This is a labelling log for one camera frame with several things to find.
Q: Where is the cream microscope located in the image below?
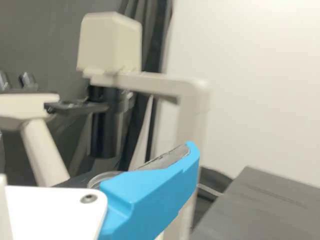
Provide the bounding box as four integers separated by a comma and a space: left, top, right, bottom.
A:
0, 11, 213, 240

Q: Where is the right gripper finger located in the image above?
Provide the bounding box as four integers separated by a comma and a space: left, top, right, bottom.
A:
98, 141, 201, 240

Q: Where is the black platform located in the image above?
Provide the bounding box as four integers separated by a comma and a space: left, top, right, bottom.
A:
191, 164, 320, 240

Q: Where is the petri dish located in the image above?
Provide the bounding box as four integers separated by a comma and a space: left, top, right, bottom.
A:
87, 170, 123, 189

